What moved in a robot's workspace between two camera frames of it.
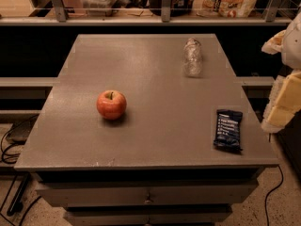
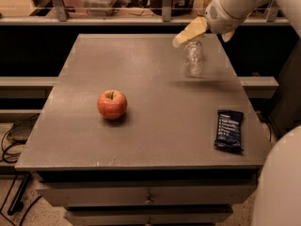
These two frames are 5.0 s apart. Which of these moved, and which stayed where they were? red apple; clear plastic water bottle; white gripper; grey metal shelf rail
Moved: white gripper
Stayed: red apple; grey metal shelf rail; clear plastic water bottle
